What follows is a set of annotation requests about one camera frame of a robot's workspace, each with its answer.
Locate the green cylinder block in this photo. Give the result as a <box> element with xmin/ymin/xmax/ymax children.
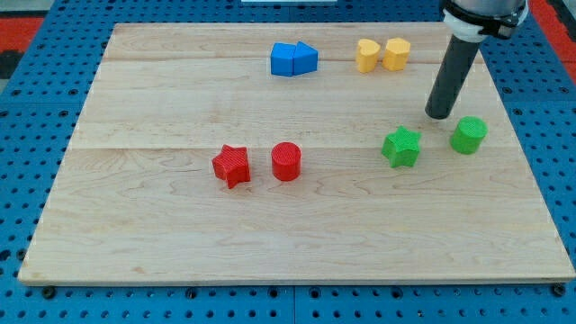
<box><xmin>450</xmin><ymin>116</ymin><xmax>488</xmax><ymax>155</ymax></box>

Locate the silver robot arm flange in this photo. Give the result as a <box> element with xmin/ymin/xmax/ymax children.
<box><xmin>439</xmin><ymin>0</ymin><xmax>529</xmax><ymax>43</ymax></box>

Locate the red cylinder block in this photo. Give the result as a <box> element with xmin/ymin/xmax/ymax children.
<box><xmin>271</xmin><ymin>142</ymin><xmax>302</xmax><ymax>182</ymax></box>

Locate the red star block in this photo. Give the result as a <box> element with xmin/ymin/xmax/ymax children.
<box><xmin>211</xmin><ymin>145</ymin><xmax>251</xmax><ymax>189</ymax></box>

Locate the wooden board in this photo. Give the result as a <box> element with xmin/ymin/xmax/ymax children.
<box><xmin>19</xmin><ymin>22</ymin><xmax>575</xmax><ymax>286</ymax></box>

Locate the blue triangle block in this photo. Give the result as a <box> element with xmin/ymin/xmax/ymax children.
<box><xmin>292</xmin><ymin>41</ymin><xmax>319</xmax><ymax>76</ymax></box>

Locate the blue cube block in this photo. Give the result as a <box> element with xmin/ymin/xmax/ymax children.
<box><xmin>270</xmin><ymin>42</ymin><xmax>296</xmax><ymax>77</ymax></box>

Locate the green star block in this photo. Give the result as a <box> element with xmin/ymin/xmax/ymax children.
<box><xmin>382</xmin><ymin>125</ymin><xmax>421</xmax><ymax>168</ymax></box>

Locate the yellow heart block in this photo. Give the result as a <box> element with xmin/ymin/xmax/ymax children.
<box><xmin>355</xmin><ymin>39</ymin><xmax>381</xmax><ymax>73</ymax></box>

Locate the yellow hexagon block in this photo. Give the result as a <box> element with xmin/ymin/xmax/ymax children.
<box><xmin>382</xmin><ymin>38</ymin><xmax>411</xmax><ymax>71</ymax></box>

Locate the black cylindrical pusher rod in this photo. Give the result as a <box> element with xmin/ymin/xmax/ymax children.
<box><xmin>425</xmin><ymin>36</ymin><xmax>480</xmax><ymax>120</ymax></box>

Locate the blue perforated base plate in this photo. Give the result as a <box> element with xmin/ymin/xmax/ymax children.
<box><xmin>1</xmin><ymin>0</ymin><xmax>575</xmax><ymax>323</ymax></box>

